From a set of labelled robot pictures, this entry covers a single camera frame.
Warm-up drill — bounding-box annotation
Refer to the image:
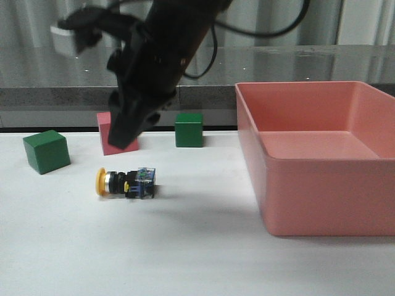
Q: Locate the yellow push button switch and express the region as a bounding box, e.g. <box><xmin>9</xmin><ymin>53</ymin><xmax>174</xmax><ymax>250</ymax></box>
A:
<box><xmin>95</xmin><ymin>167</ymin><xmax>156</xmax><ymax>199</ymax></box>

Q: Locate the pink wooden cube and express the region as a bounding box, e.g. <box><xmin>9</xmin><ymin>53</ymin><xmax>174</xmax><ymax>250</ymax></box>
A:
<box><xmin>96</xmin><ymin>112</ymin><xmax>139</xmax><ymax>156</ymax></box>

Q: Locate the right green wooden cube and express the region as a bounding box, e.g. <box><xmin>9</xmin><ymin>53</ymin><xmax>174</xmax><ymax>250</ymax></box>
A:
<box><xmin>175</xmin><ymin>113</ymin><xmax>203</xmax><ymax>147</ymax></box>

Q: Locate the grey stone ledge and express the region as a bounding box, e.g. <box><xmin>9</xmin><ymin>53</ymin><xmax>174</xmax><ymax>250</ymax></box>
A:
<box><xmin>1</xmin><ymin>45</ymin><xmax>394</xmax><ymax>131</ymax></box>

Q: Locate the green wooden cube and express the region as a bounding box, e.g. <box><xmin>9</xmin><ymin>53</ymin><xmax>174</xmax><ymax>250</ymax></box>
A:
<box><xmin>23</xmin><ymin>130</ymin><xmax>71</xmax><ymax>175</ymax></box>
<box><xmin>175</xmin><ymin>113</ymin><xmax>203</xmax><ymax>147</ymax></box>

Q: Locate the black cable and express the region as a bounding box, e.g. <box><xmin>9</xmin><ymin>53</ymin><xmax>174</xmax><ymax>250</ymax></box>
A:
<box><xmin>184</xmin><ymin>0</ymin><xmax>311</xmax><ymax>79</ymax></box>

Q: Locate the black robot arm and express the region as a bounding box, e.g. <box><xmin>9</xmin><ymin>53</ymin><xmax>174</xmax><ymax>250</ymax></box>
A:
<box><xmin>107</xmin><ymin>1</ymin><xmax>230</xmax><ymax>149</ymax></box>

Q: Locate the pink plastic bin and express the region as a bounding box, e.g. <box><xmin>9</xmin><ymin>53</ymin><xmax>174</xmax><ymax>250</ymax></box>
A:
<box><xmin>235</xmin><ymin>81</ymin><xmax>394</xmax><ymax>236</ymax></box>

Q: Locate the grey curtain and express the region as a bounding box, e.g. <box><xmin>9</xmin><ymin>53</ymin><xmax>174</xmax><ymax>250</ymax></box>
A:
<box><xmin>1</xmin><ymin>1</ymin><xmax>394</xmax><ymax>47</ymax></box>

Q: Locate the left green wooden cube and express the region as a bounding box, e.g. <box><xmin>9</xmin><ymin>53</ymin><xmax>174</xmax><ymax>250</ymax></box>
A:
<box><xmin>23</xmin><ymin>130</ymin><xmax>71</xmax><ymax>175</ymax></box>

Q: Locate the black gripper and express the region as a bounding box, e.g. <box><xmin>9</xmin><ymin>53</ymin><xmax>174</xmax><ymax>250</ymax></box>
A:
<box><xmin>107</xmin><ymin>23</ymin><xmax>198</xmax><ymax>149</ymax></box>

